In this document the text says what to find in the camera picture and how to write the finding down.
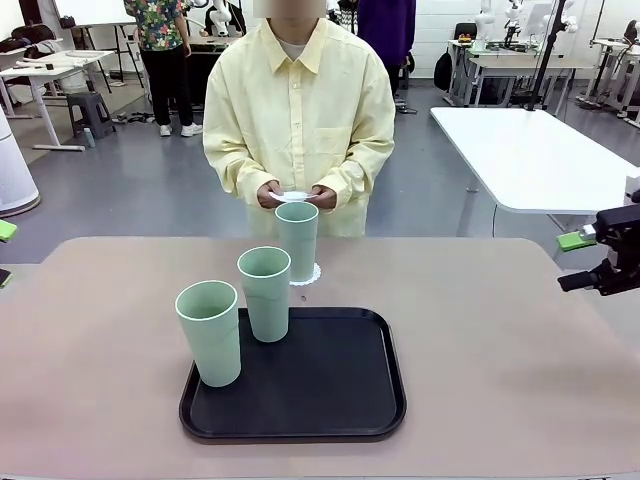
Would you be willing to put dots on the person's left forearm yellow sleeve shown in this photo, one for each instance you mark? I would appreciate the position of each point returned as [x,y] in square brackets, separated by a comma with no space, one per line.
[357,175]

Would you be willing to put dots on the white desk with clutter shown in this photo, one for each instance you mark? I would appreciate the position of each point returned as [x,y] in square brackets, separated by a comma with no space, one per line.
[30,72]

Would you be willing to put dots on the black tripod stand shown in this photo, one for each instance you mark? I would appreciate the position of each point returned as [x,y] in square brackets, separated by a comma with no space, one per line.
[546,55]

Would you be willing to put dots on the pale green plastic cup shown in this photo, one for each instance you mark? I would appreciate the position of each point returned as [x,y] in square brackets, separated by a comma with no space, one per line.
[215,345]
[297,245]
[267,310]

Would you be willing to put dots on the person in purple top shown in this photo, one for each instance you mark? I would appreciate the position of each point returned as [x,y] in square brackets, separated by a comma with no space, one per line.
[387,30]

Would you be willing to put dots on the white paper doily coaster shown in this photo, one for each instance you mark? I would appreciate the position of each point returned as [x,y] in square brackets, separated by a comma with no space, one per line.
[295,196]
[316,275]

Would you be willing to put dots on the person in yellow shirt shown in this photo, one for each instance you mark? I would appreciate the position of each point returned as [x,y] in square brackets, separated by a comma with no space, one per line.
[300,125]

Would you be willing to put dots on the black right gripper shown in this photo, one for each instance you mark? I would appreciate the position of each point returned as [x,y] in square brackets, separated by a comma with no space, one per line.
[622,240]

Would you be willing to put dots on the person's left hand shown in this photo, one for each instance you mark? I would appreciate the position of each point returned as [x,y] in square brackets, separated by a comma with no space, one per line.
[327,200]

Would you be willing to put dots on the person in floral shirt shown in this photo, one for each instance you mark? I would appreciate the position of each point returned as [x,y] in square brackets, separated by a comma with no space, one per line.
[160,30]

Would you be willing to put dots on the large white table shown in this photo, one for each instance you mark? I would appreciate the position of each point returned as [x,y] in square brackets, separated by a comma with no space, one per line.
[525,160]

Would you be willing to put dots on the black backpack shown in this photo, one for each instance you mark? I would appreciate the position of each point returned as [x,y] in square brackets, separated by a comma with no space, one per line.
[442,70]

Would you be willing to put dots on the person's right hand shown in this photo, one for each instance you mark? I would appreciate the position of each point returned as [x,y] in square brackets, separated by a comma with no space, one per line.
[267,199]

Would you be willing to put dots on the whiteboard on easel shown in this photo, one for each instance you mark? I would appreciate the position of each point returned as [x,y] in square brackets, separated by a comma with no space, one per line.
[90,10]

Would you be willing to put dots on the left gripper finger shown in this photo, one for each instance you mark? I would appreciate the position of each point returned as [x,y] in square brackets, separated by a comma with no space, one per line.
[5,279]
[6,231]

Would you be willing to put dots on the grey plastic stool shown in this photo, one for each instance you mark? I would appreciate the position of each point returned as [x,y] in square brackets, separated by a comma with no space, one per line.
[90,107]

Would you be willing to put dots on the small teal bottle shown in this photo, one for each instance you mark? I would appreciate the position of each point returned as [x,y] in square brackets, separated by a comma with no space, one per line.
[89,138]

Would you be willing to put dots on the black plastic tray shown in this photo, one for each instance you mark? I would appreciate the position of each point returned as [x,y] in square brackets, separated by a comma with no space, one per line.
[320,390]

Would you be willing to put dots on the white cylindrical air purifier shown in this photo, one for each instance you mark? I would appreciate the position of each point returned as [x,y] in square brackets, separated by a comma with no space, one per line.
[15,175]

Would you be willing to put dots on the beige topped background desk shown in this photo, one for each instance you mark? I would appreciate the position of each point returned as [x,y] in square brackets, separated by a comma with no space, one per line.
[525,62]

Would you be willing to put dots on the person's right forearm yellow sleeve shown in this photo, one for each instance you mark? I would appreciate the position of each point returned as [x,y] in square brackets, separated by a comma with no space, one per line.
[240,175]

